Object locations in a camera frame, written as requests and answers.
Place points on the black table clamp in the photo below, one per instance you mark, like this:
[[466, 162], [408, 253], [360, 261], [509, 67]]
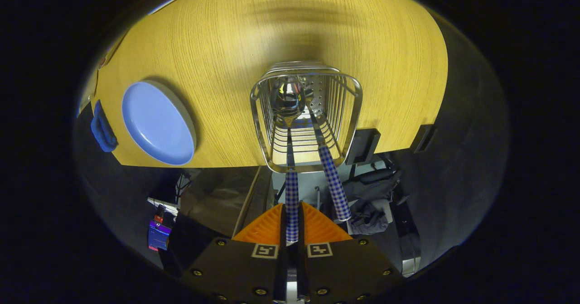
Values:
[[422, 138], [362, 146]]

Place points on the blue round plate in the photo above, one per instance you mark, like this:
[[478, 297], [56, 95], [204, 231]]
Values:
[[158, 123]]

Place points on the dark grey bag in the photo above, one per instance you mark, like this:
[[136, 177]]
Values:
[[371, 218]]

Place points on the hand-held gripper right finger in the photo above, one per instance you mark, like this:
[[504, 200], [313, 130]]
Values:
[[344, 272]]

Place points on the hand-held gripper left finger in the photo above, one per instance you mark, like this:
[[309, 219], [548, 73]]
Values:
[[235, 272]]

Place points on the blue folded cloth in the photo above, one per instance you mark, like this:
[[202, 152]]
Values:
[[103, 132]]

